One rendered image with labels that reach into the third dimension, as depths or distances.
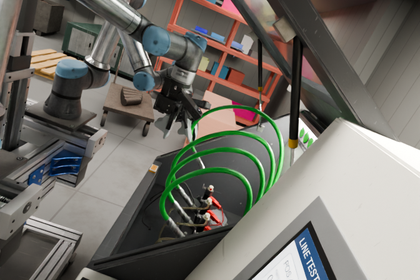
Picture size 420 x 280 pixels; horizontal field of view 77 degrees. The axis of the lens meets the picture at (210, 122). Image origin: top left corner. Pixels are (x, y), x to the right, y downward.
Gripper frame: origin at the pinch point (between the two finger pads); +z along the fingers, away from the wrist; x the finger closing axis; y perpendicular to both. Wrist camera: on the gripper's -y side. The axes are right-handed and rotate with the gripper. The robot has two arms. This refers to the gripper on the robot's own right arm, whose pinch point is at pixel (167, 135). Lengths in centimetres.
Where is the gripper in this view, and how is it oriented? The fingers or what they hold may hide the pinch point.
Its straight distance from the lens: 93.4
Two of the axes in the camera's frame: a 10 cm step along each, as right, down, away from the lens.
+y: -9.2, -3.8, -0.4
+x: -0.8, 2.9, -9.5
